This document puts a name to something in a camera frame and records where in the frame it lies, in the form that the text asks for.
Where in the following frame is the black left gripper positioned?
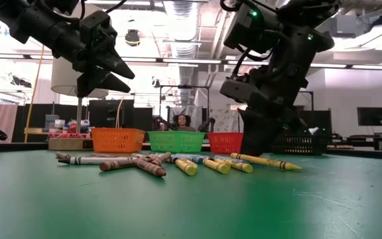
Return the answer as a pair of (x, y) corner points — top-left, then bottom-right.
(53, 25), (135, 98)

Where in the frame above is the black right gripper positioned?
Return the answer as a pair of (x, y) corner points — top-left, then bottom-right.
(239, 28), (335, 157)

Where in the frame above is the yellow crayon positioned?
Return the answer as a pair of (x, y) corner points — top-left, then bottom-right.
(202, 157), (231, 175)
(216, 157), (254, 174)
(172, 156), (198, 177)
(229, 152), (302, 171)

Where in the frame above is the blue crayon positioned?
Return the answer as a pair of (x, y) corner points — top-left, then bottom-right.
(174, 153), (208, 164)
(210, 155), (245, 163)

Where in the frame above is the white crayon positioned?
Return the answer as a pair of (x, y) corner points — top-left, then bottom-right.
(57, 155), (135, 166)

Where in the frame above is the black plastic basket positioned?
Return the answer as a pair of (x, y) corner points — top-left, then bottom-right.
(270, 134), (328, 156)

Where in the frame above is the black ceiling dome fixture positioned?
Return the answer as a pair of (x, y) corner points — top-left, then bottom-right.
(124, 29), (141, 48)

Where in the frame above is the black flat screen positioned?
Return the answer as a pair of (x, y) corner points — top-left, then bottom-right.
(298, 109), (333, 137)

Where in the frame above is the metal lamp pole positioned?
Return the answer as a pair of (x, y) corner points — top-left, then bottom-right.
(76, 96), (84, 134)

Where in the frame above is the red plastic basket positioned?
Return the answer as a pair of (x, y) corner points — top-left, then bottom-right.
(206, 132), (245, 155)

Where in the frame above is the orange plastic basket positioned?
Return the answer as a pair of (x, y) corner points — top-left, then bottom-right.
(90, 127), (145, 154)

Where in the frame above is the grey plastic container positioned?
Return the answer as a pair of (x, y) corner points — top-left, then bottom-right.
(44, 114), (60, 131)

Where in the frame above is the round wooden pink dish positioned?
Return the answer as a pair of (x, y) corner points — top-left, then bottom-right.
(48, 136), (94, 151)

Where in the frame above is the person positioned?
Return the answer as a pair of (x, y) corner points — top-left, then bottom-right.
(172, 113), (198, 132)

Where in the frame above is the black desk monitor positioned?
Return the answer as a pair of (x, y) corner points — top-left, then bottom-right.
(356, 106), (382, 127)

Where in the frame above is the green plastic basket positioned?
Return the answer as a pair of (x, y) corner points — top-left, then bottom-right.
(147, 130), (206, 154)

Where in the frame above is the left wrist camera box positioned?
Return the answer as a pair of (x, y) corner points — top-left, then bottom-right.
(79, 11), (118, 46)

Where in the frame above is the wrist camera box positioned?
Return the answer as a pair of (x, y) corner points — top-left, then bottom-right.
(79, 11), (118, 46)
(220, 78), (261, 107)

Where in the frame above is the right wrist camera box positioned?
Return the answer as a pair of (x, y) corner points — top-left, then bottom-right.
(220, 78), (261, 107)

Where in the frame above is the yellow cable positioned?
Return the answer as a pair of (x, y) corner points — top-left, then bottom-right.
(24, 44), (46, 144)

